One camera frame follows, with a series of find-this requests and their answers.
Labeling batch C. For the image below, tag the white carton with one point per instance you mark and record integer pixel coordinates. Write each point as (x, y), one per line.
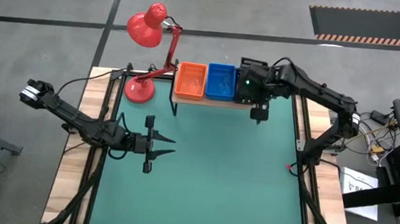
(358, 191)

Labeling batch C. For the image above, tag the red desk lamp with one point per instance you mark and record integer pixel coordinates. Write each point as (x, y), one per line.
(145, 27)

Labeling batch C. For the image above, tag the wooden table side board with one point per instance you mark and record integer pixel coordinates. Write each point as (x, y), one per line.
(67, 173)
(330, 196)

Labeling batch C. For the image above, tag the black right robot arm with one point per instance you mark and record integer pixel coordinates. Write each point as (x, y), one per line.
(318, 91)

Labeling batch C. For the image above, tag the blue plastic basket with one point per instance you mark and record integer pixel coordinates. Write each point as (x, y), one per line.
(221, 81)

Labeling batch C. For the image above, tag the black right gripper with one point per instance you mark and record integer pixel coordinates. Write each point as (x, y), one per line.
(253, 89)

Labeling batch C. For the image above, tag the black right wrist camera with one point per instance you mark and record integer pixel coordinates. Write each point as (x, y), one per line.
(259, 114)

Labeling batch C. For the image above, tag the black hazard-striped floor mat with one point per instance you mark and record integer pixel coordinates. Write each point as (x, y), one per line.
(374, 24)

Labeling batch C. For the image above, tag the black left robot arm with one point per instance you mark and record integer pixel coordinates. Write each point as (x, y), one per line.
(76, 117)

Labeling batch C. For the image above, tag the orange plastic basket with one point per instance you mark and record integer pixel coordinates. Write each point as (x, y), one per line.
(190, 80)

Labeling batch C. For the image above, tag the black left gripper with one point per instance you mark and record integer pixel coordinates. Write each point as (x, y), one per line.
(150, 122)

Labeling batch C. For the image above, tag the wooden shelf with black legs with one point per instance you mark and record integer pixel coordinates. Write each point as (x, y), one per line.
(208, 102)

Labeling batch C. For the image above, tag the black rig frame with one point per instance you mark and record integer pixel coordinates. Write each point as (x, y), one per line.
(91, 197)

